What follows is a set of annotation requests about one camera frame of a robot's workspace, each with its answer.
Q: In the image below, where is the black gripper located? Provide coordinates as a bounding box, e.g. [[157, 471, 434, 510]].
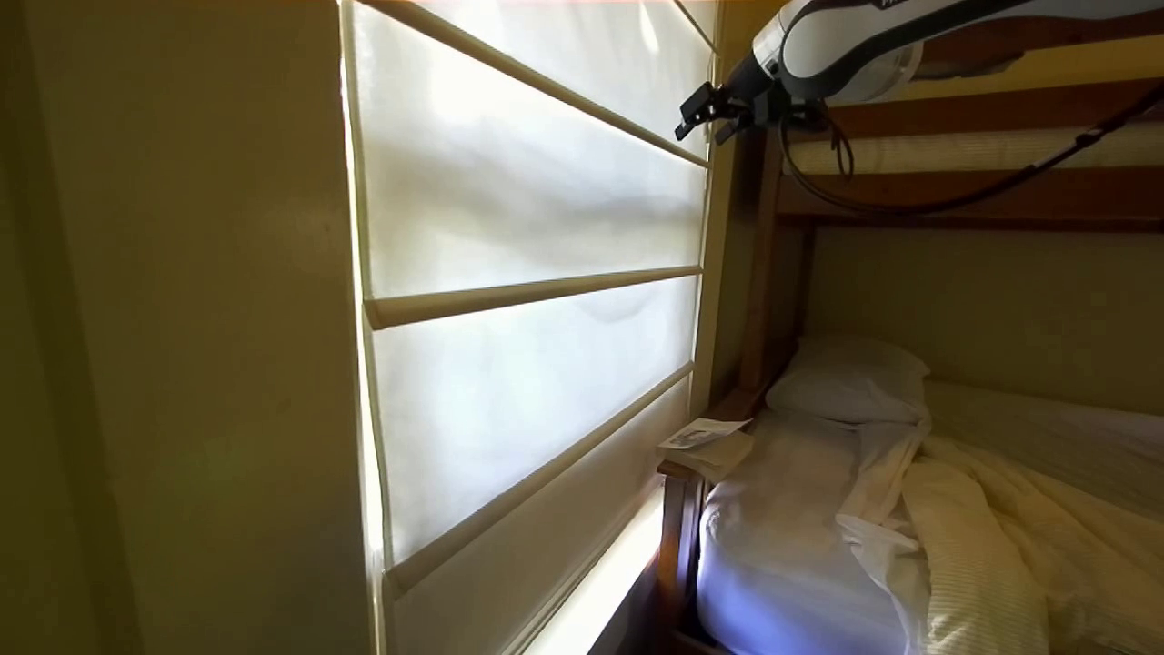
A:
[[671, 66, 797, 147]]

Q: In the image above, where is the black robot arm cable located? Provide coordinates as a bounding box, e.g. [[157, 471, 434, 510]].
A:
[[779, 78, 1164, 227]]

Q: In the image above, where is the white sheeted mattress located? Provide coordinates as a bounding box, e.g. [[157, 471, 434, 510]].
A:
[[694, 408, 926, 655]]

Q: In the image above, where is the wooden bunk bed frame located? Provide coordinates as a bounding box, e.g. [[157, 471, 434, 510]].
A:
[[649, 0, 1164, 655]]

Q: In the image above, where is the cream white duvet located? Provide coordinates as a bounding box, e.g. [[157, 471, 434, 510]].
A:
[[833, 383, 1164, 655]]

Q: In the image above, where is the cream fabric window blind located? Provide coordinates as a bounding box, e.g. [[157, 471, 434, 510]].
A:
[[343, 0, 719, 655]]

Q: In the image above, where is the white pillow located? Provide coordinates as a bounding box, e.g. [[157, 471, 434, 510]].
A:
[[761, 332, 933, 431]]

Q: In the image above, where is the folded white paper card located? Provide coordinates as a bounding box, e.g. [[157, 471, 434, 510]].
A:
[[653, 414, 761, 485]]

